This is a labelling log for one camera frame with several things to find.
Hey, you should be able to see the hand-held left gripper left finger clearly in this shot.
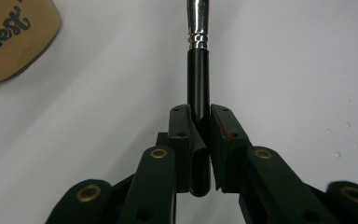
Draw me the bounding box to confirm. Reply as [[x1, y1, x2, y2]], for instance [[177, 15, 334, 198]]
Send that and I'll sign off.
[[156, 104, 213, 198]]

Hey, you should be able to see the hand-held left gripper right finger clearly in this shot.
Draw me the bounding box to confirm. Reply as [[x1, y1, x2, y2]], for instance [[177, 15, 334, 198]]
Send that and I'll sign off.
[[210, 104, 254, 194]]

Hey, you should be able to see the black makeup brush silver ferrule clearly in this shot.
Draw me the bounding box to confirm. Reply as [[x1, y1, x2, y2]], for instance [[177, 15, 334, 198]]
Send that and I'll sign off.
[[185, 0, 213, 125]]

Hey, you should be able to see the small wooden cup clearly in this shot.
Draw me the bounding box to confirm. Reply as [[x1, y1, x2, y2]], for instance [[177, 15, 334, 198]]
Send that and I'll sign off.
[[0, 0, 62, 85]]

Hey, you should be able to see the white table mat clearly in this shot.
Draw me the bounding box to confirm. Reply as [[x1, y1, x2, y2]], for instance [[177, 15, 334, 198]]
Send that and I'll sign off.
[[0, 0, 358, 224]]

